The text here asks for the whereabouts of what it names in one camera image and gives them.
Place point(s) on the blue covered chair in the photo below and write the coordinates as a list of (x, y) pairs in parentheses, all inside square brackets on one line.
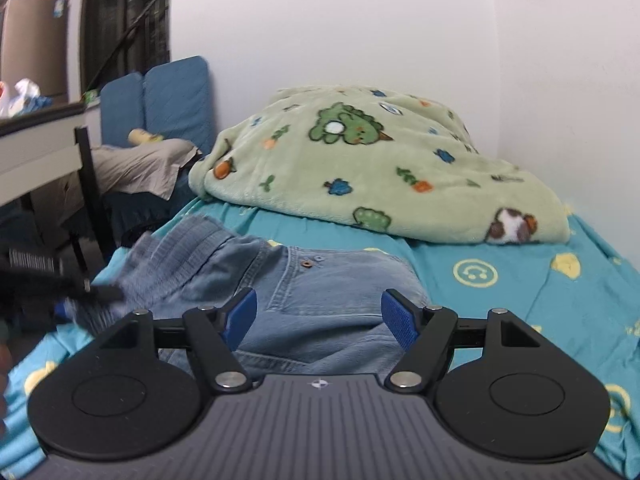
[(122, 105)]

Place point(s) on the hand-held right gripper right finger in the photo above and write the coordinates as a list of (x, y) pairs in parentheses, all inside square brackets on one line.
[(400, 317)]

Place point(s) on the silver refrigerator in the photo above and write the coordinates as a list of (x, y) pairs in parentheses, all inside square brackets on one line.
[(35, 45)]

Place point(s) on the dark window grille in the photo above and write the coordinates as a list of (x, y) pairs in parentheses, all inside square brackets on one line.
[(125, 15)]

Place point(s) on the beige cloth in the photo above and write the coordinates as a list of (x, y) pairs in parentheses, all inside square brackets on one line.
[(145, 167)]

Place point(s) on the green printed fleece blanket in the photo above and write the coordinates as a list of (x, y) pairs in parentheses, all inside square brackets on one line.
[(375, 170)]

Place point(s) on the blue denim jeans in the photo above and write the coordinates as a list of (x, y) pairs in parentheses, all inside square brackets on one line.
[(330, 290)]

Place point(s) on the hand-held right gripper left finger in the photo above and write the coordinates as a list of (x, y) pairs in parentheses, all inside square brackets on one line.
[(241, 317)]

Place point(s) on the blue cushions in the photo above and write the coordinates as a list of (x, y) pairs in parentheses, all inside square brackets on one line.
[(177, 100)]

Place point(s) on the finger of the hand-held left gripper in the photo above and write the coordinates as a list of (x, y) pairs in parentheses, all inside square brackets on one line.
[(97, 292)]

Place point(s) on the teal printed bed sheet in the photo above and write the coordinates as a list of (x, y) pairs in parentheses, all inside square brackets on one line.
[(515, 280)]

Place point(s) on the white table with dark top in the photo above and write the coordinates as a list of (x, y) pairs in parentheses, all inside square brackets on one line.
[(35, 145)]

